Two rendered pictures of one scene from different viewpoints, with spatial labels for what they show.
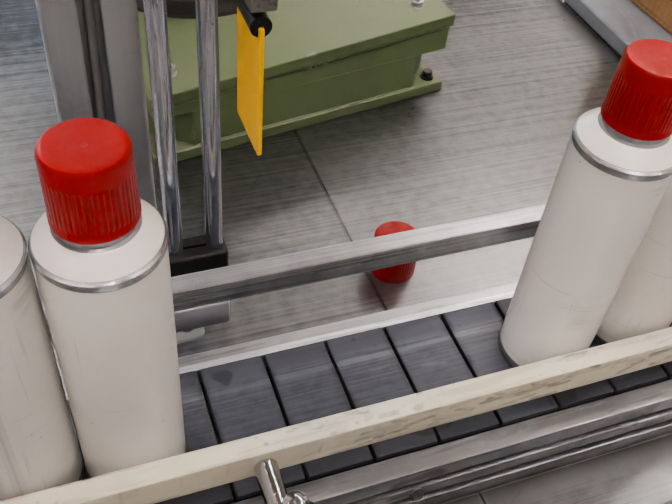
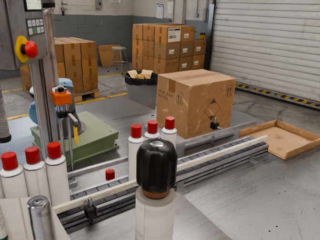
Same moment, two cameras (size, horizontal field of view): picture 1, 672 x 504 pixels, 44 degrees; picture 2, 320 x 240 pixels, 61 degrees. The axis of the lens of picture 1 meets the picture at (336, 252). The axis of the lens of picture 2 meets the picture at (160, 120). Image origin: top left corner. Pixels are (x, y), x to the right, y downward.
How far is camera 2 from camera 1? 0.47 m
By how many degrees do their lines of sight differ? 24
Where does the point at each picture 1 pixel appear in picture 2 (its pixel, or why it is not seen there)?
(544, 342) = (134, 177)
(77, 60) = (47, 140)
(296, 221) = (90, 174)
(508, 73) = not seen: hidden behind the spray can
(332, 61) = (94, 143)
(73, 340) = (52, 175)
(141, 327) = (62, 172)
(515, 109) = not seen: hidden behind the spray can
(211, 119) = (70, 145)
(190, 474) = (72, 203)
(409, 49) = (110, 139)
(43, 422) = (46, 194)
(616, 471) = not seen: hidden behind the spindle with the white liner
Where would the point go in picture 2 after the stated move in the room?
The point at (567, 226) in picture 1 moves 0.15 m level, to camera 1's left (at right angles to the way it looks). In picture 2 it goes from (130, 154) to (81, 156)
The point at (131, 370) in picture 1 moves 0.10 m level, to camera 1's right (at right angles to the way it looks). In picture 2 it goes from (61, 181) to (99, 178)
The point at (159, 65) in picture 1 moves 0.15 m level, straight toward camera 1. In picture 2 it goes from (62, 137) to (69, 163)
